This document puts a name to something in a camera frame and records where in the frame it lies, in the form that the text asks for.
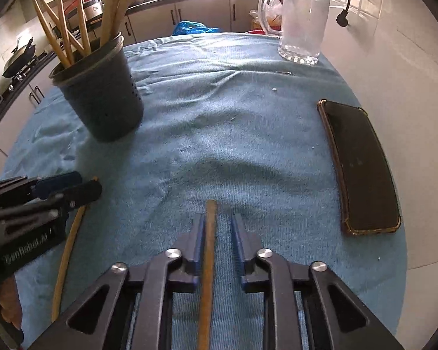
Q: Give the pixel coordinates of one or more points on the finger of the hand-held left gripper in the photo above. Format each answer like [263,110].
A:
[84,193]
[58,184]

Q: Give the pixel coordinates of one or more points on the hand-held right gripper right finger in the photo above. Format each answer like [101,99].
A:
[239,240]

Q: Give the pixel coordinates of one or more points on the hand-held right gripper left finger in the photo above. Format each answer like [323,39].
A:
[199,240]

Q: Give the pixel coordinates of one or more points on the dark grey perforated utensil holder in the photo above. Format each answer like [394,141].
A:
[102,105]

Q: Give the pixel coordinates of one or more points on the person's left hand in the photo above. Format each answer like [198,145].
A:
[9,299]

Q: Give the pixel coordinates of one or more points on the blue towel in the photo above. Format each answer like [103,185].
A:
[241,153]

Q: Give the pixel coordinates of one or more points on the black wok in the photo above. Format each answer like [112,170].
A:
[18,60]

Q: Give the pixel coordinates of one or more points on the black phone in clear case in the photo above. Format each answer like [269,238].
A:
[365,167]

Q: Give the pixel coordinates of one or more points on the small metal pin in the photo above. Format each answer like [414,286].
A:
[285,72]

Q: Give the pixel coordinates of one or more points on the steel pot with lid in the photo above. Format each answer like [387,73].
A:
[91,7]

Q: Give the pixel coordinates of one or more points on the blue plastic bag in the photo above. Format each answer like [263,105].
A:
[189,28]

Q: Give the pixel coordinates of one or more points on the red container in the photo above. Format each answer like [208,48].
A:
[257,31]

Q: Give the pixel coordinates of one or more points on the white kitchen cabinets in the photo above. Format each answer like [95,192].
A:
[204,14]

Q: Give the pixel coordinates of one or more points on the clear glass mug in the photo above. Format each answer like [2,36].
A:
[303,25]

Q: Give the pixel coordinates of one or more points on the clear plastic bag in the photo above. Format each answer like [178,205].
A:
[275,5]

